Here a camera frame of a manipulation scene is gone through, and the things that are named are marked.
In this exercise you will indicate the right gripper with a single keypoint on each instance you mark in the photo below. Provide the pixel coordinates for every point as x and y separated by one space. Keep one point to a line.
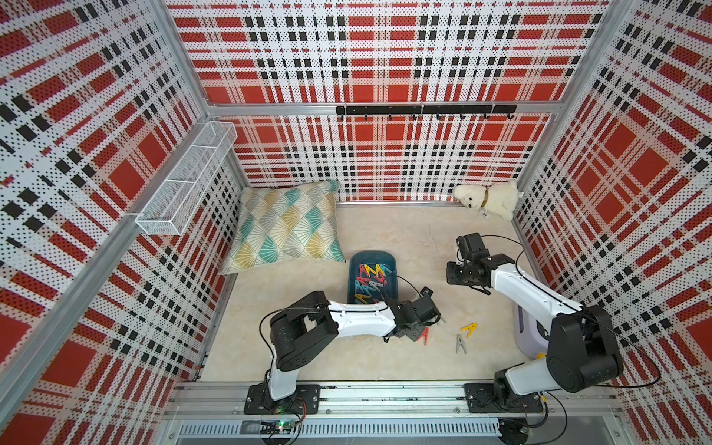
451 275

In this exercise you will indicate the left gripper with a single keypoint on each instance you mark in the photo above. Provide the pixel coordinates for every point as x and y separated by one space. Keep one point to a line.
414 333

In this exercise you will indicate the red clothespin bottom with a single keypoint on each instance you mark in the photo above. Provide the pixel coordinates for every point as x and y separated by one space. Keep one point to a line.
424 336

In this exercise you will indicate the grey clothespin top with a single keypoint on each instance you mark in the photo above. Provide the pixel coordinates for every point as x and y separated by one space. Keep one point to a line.
375 285

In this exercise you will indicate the grey clothespin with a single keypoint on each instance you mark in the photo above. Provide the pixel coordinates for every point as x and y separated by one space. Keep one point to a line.
460 345
375 285

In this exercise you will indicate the grey clothespin bottom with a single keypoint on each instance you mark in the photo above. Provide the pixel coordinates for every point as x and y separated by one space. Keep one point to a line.
460 345

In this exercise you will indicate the teal plastic storage box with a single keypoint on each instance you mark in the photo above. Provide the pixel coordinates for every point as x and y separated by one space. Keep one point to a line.
388 264

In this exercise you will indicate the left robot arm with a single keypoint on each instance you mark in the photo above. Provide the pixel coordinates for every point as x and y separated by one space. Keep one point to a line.
300 332

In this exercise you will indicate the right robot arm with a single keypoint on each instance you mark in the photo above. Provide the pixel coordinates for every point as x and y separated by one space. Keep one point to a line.
582 350

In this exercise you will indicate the white plush dog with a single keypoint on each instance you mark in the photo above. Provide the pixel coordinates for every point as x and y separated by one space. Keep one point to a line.
499 199

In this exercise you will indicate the patterned cushion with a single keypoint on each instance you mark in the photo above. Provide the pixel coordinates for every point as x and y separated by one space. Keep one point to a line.
285 224

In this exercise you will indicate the green circuit board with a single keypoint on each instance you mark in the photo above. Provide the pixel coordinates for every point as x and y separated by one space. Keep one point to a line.
277 428

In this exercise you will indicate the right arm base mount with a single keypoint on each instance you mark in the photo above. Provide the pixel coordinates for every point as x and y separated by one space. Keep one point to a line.
497 397

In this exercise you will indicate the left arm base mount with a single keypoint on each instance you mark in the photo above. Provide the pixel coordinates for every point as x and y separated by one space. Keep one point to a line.
306 400

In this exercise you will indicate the black hook rail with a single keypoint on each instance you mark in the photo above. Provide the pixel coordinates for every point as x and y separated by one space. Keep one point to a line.
484 110

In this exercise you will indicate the aluminium front rail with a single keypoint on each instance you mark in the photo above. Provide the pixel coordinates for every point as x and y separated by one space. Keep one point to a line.
223 400

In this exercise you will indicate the white wire mesh shelf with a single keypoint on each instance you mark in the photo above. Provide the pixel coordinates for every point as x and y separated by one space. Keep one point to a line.
171 209

